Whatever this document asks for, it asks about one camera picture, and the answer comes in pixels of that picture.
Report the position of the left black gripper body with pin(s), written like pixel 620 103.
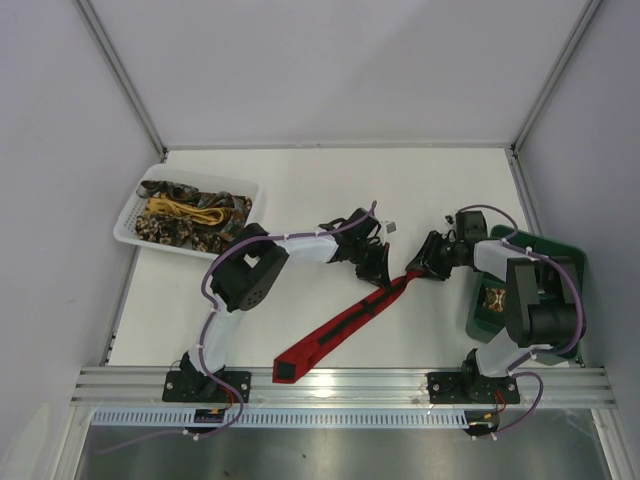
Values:
pixel 372 258

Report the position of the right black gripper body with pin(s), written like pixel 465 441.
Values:
pixel 436 253

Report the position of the red necktie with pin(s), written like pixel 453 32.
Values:
pixel 300 358

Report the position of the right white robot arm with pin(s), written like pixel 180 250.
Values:
pixel 470 226

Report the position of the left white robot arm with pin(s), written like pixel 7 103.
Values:
pixel 241 278

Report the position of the rolled patterned tie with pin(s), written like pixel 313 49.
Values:
pixel 494 299

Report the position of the green divided organizer tray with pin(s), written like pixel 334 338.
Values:
pixel 570 250

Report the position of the dark multicolour patterned tie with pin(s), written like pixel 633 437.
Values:
pixel 184 193

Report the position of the brown floral tie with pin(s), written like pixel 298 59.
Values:
pixel 170 230

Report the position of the yellow patterned tie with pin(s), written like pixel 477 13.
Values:
pixel 208 216

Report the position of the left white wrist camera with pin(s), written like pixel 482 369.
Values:
pixel 388 227

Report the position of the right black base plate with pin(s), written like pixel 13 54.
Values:
pixel 457 387

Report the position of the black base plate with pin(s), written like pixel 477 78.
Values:
pixel 196 387
pixel 457 387

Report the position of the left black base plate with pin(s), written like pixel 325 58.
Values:
pixel 196 387

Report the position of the white slotted cable duct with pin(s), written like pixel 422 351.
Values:
pixel 281 418

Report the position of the aluminium mounting rail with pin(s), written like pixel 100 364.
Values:
pixel 580 388

